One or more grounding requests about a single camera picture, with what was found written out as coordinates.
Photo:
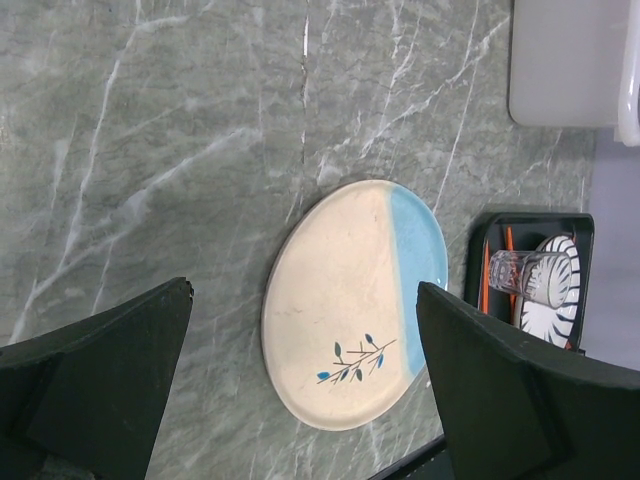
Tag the light blue plate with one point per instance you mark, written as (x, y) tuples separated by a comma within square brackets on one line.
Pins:
[(339, 328)]

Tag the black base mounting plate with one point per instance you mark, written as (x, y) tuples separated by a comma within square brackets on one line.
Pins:
[(431, 461)]

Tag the white plastic bin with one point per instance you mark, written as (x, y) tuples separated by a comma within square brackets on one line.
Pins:
[(576, 64)]

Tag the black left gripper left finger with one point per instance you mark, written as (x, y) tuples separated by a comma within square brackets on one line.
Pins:
[(94, 392)]

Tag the black serving tray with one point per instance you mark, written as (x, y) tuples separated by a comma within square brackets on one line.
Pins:
[(530, 229)]

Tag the clear plastic cup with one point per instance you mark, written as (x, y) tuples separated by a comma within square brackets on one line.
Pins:
[(539, 276)]

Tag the orange utensil under arm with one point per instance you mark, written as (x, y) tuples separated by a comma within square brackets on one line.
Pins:
[(509, 241)]

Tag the white plate with blue stripes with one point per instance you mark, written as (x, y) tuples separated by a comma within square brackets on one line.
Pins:
[(553, 325)]

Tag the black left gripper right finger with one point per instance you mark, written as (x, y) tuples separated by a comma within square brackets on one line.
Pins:
[(513, 406)]

